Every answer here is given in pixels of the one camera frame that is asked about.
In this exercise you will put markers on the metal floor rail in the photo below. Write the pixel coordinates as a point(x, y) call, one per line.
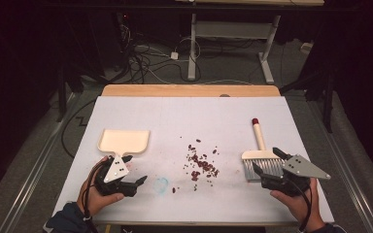
point(353, 181)
point(35, 161)

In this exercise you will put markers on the cream hand brush grey bristles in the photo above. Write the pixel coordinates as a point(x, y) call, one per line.
point(259, 137)

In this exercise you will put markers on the white metal desk frame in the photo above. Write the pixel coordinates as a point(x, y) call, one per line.
point(233, 29)

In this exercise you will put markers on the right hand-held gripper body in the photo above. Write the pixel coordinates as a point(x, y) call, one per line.
point(299, 168)

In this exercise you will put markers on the cream plastic dustpan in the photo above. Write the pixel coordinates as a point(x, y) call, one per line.
point(123, 140)

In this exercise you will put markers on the person's right hand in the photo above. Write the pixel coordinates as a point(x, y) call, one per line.
point(301, 208)

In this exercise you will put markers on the scatter of red beans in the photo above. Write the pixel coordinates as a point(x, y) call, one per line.
point(204, 165)

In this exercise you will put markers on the small white box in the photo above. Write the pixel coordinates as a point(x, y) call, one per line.
point(306, 47)

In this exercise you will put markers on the person's left hand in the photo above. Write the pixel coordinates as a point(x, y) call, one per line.
point(89, 197)

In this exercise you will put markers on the white power adapter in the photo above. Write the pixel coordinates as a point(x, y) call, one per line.
point(174, 55)

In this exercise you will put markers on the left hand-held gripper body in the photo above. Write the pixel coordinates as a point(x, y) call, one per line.
point(116, 170)

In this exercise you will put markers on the wooden table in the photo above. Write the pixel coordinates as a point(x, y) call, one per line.
point(175, 90)

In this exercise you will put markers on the black stand leg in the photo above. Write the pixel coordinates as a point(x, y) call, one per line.
point(328, 103)
point(61, 97)

